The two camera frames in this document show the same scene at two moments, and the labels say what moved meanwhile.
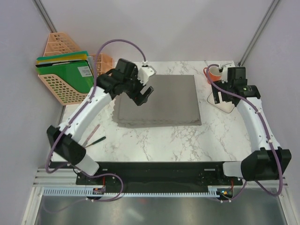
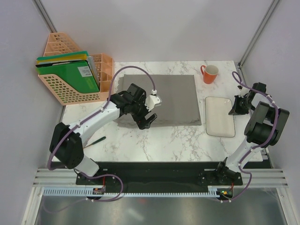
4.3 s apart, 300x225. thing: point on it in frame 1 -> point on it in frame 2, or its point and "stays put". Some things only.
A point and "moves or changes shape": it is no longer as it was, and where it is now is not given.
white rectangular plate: [227, 107] moves or changes shape
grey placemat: [173, 101] stays put
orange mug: [215, 73] moves or changes shape
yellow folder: [76, 57] stays put
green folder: [78, 74] stays put
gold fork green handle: [98, 141] stays put
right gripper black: [217, 85] -> [235, 110]
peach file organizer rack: [59, 43] stays put
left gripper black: [139, 99] -> [142, 123]
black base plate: [157, 176] stays put
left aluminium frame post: [41, 9] stays put
